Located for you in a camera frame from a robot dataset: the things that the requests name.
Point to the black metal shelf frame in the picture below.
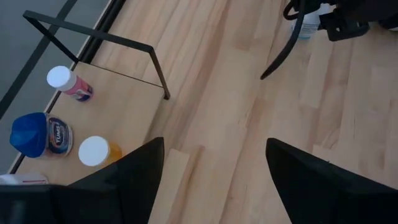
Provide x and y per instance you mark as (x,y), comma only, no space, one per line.
(93,32)

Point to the white aspirin bottle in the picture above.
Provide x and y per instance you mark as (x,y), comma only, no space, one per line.
(21,180)

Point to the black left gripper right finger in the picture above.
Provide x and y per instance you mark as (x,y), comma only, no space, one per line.
(311,193)

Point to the blue-capped Tums bottle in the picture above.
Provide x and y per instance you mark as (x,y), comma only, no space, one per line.
(40,135)

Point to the wooden shelf board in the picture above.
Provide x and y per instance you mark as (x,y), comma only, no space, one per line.
(124,105)

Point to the white bottle blue bands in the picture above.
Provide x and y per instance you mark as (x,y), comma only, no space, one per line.
(309,26)

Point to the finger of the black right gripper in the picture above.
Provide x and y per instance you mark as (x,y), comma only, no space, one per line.
(297,31)

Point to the pink bottle white cap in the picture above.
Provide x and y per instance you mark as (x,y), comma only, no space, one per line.
(66,82)

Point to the black table rig frame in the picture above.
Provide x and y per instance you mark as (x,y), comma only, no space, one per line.
(102,31)

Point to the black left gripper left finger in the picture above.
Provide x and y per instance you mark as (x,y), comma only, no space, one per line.
(140,186)

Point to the orange vial white cap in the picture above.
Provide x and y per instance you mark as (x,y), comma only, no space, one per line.
(93,151)

